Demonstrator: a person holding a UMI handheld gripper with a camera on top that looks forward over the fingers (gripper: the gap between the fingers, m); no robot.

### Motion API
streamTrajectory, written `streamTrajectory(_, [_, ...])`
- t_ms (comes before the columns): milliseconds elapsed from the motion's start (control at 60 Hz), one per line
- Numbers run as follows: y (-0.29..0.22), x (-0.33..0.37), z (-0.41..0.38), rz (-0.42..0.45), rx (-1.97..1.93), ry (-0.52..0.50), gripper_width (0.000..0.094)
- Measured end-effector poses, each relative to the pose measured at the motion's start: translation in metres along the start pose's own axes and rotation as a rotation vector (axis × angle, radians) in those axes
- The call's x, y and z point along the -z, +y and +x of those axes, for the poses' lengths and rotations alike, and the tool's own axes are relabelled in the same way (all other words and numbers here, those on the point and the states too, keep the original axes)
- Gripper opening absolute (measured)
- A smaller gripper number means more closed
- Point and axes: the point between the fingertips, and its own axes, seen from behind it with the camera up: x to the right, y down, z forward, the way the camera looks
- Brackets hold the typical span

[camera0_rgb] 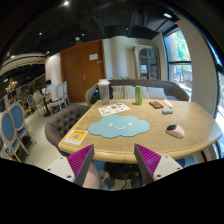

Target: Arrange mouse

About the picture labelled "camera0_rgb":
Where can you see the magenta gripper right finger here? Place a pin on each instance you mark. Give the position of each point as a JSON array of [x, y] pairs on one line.
[[148, 161]]

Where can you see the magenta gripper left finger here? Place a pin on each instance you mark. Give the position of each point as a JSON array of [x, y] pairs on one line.
[[80, 162]]

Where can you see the pink and black computer mouse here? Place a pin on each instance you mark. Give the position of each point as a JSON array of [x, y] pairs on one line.
[[175, 131]]

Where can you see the blue cloud-shaped mouse pad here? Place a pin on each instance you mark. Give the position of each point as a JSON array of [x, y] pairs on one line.
[[113, 126]]

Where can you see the yellow QR code sticker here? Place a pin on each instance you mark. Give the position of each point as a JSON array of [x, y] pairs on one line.
[[76, 137]]

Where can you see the round wooden table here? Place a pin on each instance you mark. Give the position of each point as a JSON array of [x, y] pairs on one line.
[[187, 130]]

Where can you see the grey tufted armchair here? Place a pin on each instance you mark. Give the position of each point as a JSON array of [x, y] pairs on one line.
[[59, 124]]

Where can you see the teal small box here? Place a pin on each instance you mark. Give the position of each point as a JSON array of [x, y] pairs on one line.
[[167, 112]]

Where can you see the black and red box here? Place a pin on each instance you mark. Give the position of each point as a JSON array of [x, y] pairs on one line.
[[155, 105]]

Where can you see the white sticker sheet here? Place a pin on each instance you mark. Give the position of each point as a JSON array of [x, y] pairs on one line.
[[113, 109]]

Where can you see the white small item on table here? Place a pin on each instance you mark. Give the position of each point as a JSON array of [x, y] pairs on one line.
[[167, 103]]

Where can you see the white dining chair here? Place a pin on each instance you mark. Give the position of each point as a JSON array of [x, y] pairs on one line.
[[58, 100]]

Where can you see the green bottle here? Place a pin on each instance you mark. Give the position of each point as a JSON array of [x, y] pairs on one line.
[[138, 95]]

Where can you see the grey sofa with cushions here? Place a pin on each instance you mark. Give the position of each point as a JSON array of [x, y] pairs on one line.
[[152, 89]]

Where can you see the seated person in white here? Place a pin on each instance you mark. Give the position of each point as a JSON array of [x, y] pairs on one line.
[[51, 91]]

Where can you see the blue upholstered chair front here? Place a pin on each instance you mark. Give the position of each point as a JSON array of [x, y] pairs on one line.
[[9, 134]]

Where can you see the blue upholstered chair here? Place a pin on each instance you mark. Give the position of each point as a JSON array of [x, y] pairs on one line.
[[9, 134], [18, 116]]

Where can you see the blue upholstered chair behind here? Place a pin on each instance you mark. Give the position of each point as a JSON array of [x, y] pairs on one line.
[[18, 116]]

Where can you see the brown wooden door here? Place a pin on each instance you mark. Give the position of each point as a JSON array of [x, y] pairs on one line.
[[82, 66]]

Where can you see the glass display cabinet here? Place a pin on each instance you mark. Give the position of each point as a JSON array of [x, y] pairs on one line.
[[147, 62]]

